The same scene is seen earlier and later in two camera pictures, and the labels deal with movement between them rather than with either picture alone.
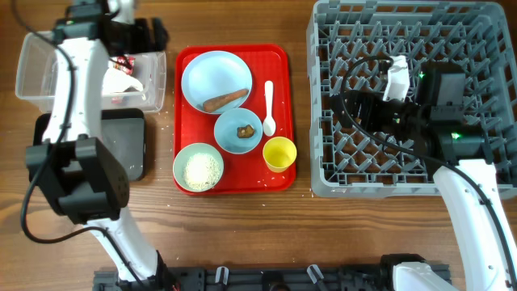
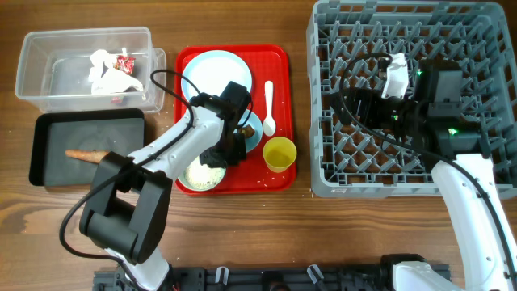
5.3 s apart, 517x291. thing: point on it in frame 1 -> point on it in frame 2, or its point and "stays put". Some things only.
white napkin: [116, 81] stays put
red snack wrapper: [125, 63] stays put
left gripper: [142, 30] -> [238, 153]
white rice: [201, 171] stays put
